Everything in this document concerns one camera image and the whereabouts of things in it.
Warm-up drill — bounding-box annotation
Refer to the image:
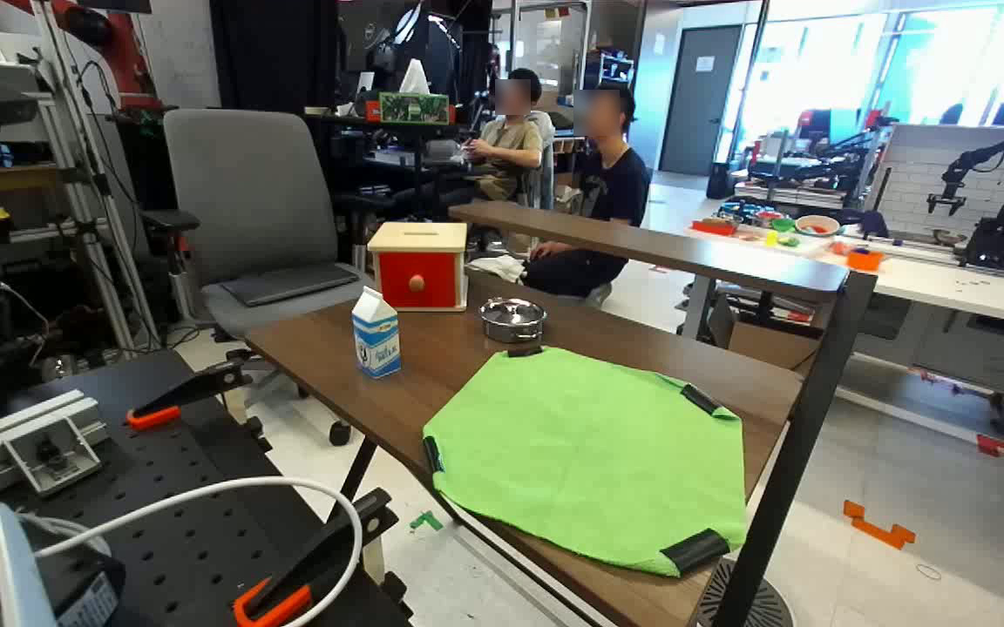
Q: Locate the green towel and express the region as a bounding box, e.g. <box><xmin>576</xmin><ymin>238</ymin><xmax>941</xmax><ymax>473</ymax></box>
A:
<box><xmin>418</xmin><ymin>343</ymin><xmax>755</xmax><ymax>582</ymax></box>

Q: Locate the brown wooden table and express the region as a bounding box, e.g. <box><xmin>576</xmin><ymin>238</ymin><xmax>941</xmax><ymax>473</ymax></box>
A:
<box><xmin>242</xmin><ymin>268</ymin><xmax>810</xmax><ymax>627</ymax></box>

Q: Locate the red wooden box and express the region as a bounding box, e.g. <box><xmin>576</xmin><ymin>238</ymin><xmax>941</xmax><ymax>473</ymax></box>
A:
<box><xmin>363</xmin><ymin>219</ymin><xmax>471</xmax><ymax>312</ymax></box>

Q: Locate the white blue milk carton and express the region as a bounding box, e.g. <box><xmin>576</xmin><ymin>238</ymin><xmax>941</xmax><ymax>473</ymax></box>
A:
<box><xmin>350</xmin><ymin>282</ymin><xmax>405</xmax><ymax>382</ymax></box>

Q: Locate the person in dark shirt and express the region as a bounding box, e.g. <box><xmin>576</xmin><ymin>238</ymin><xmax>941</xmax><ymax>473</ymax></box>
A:
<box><xmin>519</xmin><ymin>81</ymin><xmax>655</xmax><ymax>298</ymax></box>

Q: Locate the person in khaki shirt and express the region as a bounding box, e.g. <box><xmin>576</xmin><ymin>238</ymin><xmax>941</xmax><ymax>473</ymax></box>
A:
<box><xmin>462</xmin><ymin>65</ymin><xmax>551</xmax><ymax>210</ymax></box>

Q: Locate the narrow black tape strip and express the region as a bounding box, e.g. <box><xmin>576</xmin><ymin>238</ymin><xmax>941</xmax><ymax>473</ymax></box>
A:
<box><xmin>678</xmin><ymin>380</ymin><xmax>740</xmax><ymax>425</ymax></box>

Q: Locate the green tissue box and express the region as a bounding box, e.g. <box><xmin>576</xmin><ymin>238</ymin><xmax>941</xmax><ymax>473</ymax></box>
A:
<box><xmin>378</xmin><ymin>55</ymin><xmax>458</xmax><ymax>130</ymax></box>

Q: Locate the grey office chair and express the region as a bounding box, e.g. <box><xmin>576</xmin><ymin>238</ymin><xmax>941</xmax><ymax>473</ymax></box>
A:
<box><xmin>141</xmin><ymin>104</ymin><xmax>375</xmax><ymax>454</ymax></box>

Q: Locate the grey door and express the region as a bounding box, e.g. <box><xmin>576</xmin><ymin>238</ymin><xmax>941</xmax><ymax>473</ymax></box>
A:
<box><xmin>659</xmin><ymin>22</ymin><xmax>749</xmax><ymax>178</ymax></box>

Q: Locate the large black tape strip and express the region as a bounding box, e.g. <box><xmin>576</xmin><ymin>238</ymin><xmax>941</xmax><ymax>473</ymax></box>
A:
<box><xmin>659</xmin><ymin>524</ymin><xmax>735</xmax><ymax>578</ymax></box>

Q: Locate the small black orange clamp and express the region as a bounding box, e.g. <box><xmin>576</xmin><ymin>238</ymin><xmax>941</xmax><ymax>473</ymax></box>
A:
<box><xmin>124</xmin><ymin>357</ymin><xmax>260</xmax><ymax>434</ymax></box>

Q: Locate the large black orange clamp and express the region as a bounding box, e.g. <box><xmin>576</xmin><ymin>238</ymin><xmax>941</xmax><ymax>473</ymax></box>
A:
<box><xmin>232</xmin><ymin>483</ymin><xmax>400</xmax><ymax>627</ymax></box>

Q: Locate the orange floor tape mark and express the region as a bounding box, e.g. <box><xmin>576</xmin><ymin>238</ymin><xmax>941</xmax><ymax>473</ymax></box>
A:
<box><xmin>839</xmin><ymin>497</ymin><xmax>921</xmax><ymax>555</ymax></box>

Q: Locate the white work table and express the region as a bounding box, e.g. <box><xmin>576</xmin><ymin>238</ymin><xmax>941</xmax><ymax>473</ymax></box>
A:
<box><xmin>687</xmin><ymin>204</ymin><xmax>1004</xmax><ymax>335</ymax></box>

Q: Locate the grey metal tripod stand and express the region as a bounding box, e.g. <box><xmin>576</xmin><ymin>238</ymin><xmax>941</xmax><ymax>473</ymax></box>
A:
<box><xmin>10</xmin><ymin>0</ymin><xmax>167</xmax><ymax>356</ymax></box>

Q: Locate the white grey device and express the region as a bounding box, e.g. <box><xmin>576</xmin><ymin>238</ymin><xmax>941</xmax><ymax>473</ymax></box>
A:
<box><xmin>0</xmin><ymin>497</ymin><xmax>129</xmax><ymax>627</ymax></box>

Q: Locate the white cable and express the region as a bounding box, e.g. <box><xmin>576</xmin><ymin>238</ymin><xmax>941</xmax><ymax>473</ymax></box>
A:
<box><xmin>32</xmin><ymin>473</ymin><xmax>370</xmax><ymax>627</ymax></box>

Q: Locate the black metal post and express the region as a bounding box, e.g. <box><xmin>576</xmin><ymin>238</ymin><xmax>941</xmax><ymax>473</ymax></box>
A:
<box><xmin>708</xmin><ymin>270</ymin><xmax>884</xmax><ymax>627</ymax></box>

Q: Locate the round black post base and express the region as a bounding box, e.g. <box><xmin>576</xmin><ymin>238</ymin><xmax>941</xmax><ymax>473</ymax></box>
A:
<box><xmin>690</xmin><ymin>555</ymin><xmax>798</xmax><ymax>627</ymax></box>

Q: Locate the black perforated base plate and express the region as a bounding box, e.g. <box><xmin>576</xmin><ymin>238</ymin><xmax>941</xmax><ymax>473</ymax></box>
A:
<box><xmin>0</xmin><ymin>343</ymin><xmax>414</xmax><ymax>627</ymax></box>

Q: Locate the aluminium extrusion rail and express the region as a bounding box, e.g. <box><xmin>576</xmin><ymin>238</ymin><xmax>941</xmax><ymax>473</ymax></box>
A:
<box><xmin>0</xmin><ymin>385</ymin><xmax>110</xmax><ymax>504</ymax></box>

